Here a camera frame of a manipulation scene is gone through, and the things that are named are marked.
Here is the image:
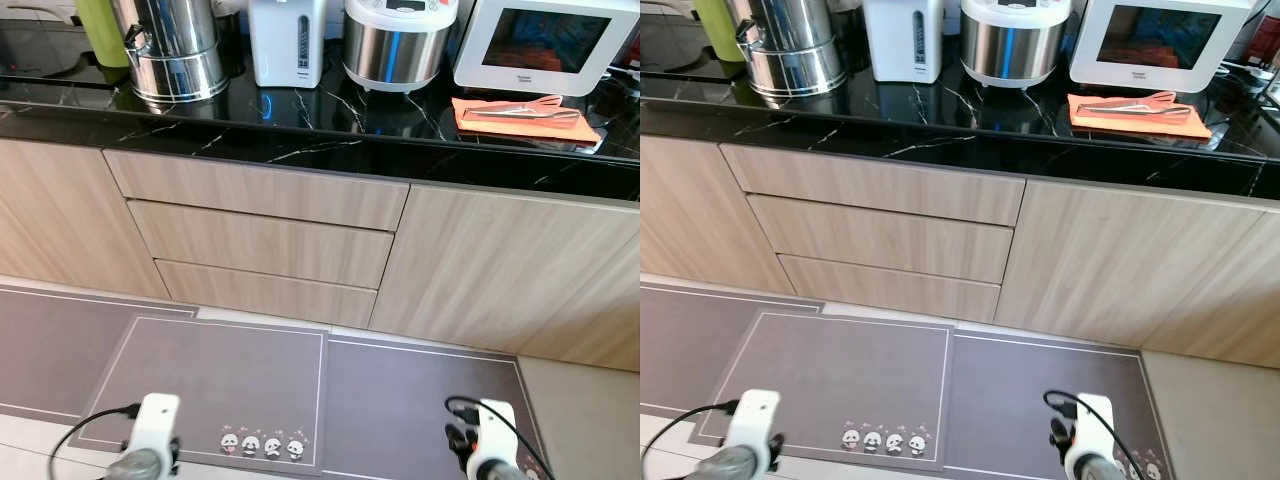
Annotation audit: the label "long grey panda floor mat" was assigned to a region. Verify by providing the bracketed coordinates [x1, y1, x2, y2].
[320, 337, 553, 480]
[940, 330, 1177, 480]

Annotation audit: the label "silver white rice cooker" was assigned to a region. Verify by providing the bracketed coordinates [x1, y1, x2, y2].
[960, 0, 1076, 91]
[342, 0, 460, 94]

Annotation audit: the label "orange cloth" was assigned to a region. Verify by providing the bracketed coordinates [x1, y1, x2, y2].
[450, 96, 604, 147]
[1066, 93, 1214, 140]

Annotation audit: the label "grey floor mat white border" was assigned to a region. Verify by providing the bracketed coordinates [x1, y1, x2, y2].
[0, 285, 199, 422]
[640, 281, 825, 421]

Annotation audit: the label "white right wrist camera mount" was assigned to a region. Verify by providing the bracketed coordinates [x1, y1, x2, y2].
[467, 399, 522, 477]
[1066, 393, 1118, 471]

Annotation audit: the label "white electric thermo pot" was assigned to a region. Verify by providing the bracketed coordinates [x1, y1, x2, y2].
[862, 0, 944, 85]
[247, 0, 327, 90]

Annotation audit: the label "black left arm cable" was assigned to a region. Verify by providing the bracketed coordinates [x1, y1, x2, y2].
[640, 399, 740, 467]
[47, 402, 142, 480]

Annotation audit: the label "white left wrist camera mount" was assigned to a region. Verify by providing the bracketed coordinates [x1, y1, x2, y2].
[722, 389, 782, 453]
[128, 393, 182, 457]

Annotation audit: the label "small grey panda floor mat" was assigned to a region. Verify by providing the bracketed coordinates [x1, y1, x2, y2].
[688, 311, 957, 472]
[78, 315, 329, 477]

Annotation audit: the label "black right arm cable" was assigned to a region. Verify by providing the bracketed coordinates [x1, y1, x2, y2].
[444, 396, 557, 480]
[1043, 389, 1153, 480]

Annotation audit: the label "metal tongs orange tips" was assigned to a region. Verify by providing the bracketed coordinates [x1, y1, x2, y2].
[464, 95, 583, 130]
[1080, 91, 1195, 124]

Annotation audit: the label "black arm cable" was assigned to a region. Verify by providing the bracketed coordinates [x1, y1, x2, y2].
[1043, 389, 1153, 480]
[444, 396, 557, 480]
[640, 399, 740, 467]
[47, 402, 142, 480]

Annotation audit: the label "light wood cabinet door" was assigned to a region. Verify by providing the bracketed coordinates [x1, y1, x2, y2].
[368, 183, 641, 356]
[1142, 212, 1280, 369]
[640, 135, 796, 296]
[516, 235, 641, 373]
[994, 178, 1280, 351]
[0, 138, 169, 301]

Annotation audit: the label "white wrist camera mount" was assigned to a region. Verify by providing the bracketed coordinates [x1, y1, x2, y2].
[128, 393, 182, 457]
[467, 399, 522, 477]
[722, 389, 782, 453]
[1066, 393, 1118, 471]

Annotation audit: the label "black glass cooktop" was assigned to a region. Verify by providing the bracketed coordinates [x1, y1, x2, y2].
[0, 18, 126, 89]
[640, 18, 746, 83]

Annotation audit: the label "stainless steel water urn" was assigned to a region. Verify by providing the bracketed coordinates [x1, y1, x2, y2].
[727, 0, 849, 101]
[108, 0, 230, 105]

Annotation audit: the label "green thermos bottle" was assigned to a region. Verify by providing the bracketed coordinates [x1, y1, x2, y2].
[74, 0, 132, 69]
[692, 0, 746, 63]

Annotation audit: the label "light wood drawer front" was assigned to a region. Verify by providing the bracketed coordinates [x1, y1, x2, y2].
[154, 260, 380, 330]
[103, 149, 411, 233]
[719, 143, 1028, 227]
[127, 200, 396, 291]
[746, 194, 1014, 285]
[777, 254, 1002, 324]

